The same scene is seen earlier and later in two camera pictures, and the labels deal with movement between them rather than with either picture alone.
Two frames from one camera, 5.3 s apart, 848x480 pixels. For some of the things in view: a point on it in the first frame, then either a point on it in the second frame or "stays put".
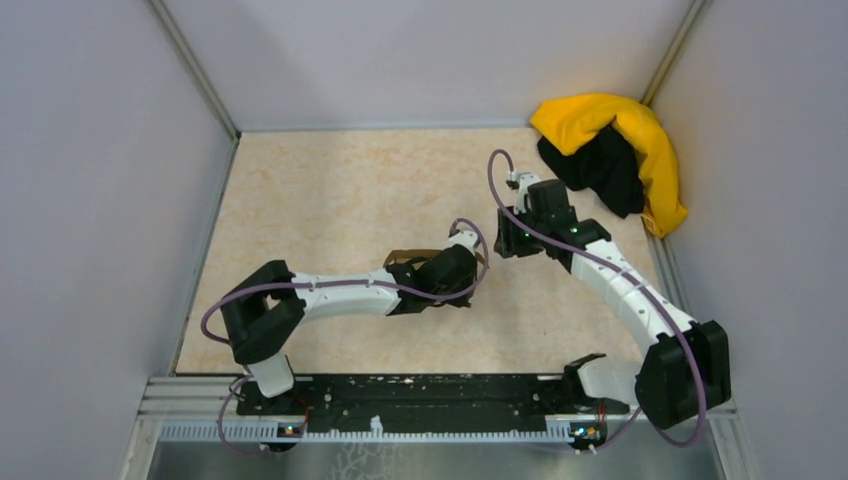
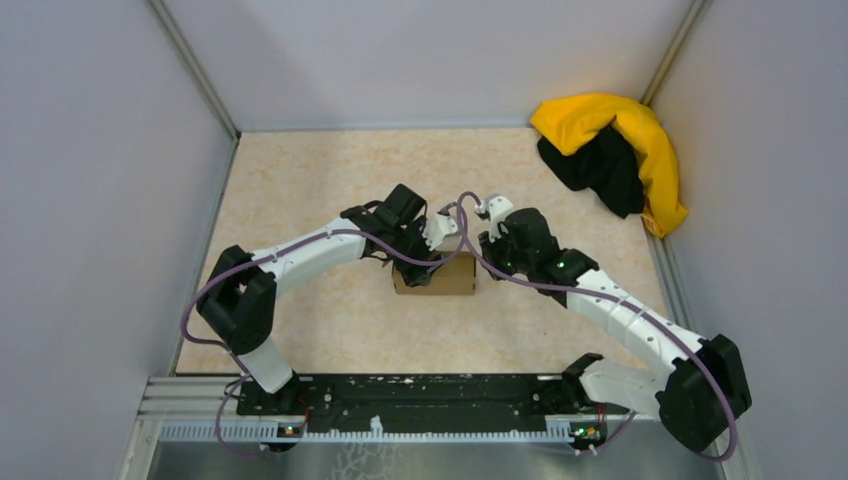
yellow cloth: (570, 124) stays put
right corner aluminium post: (651, 92) stays put
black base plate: (425, 401) stays put
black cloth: (605, 168) stays put
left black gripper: (461, 301) -> (416, 274)
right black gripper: (508, 244) -> (490, 243)
